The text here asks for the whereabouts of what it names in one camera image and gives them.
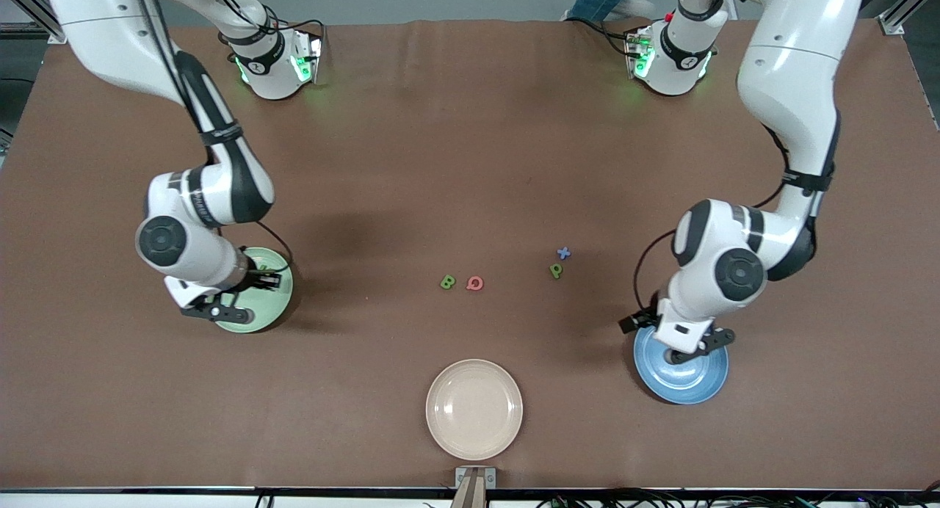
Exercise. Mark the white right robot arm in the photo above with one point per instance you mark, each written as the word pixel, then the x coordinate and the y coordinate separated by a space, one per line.
pixel 103 23

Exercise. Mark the blue plate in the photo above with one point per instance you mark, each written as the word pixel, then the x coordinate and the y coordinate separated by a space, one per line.
pixel 683 383

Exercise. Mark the green lowercase letter p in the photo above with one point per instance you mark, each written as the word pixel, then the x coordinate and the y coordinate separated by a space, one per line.
pixel 555 271

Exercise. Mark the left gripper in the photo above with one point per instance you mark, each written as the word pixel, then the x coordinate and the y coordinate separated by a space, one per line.
pixel 640 320

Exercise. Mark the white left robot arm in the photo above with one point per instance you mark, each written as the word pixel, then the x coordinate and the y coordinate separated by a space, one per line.
pixel 793 67

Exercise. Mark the red uppercase letter Q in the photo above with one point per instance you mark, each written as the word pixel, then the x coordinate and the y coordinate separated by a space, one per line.
pixel 470 283

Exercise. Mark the beige plate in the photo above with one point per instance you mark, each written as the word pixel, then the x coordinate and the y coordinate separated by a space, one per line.
pixel 474 409

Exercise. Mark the green plate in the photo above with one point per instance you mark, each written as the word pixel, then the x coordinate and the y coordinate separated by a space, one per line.
pixel 272 306

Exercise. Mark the right base box green light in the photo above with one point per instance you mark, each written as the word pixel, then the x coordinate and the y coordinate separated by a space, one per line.
pixel 307 60

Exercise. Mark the brown table cover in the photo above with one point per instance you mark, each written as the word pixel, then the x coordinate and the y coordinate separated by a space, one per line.
pixel 470 163

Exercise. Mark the blue lowercase letter x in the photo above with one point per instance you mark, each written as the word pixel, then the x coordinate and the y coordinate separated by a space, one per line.
pixel 563 253

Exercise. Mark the left base box green light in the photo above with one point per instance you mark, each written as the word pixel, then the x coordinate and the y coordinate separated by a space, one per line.
pixel 637 53

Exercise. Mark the base box green light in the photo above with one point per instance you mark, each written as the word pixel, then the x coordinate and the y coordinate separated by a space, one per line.
pixel 637 53
pixel 307 60

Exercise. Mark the metal camera bracket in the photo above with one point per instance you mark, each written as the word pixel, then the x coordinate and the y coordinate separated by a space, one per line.
pixel 475 486

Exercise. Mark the aluminium frame profile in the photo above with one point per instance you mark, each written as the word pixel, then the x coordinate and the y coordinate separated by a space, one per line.
pixel 29 9
pixel 899 12

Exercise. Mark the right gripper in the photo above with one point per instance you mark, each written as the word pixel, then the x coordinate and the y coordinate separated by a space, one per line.
pixel 255 277

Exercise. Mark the green uppercase letter B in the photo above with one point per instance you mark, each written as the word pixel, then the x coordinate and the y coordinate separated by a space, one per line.
pixel 447 282

